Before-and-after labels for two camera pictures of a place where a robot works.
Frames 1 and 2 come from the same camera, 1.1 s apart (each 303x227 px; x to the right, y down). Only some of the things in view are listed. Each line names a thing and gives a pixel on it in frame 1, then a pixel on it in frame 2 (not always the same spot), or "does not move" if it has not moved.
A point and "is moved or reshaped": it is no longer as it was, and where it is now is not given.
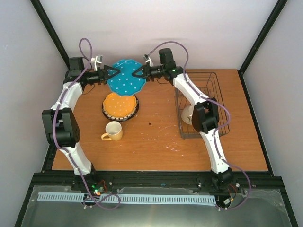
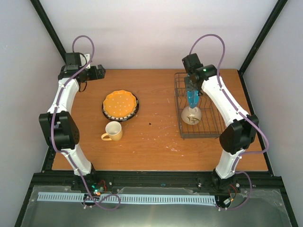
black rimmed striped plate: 118,118 does not move
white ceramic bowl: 186,115 does not move
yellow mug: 114,130 does not move
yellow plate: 116,105 does not move
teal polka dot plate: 125,82 is moved or reshaped
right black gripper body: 151,74 -> 189,86
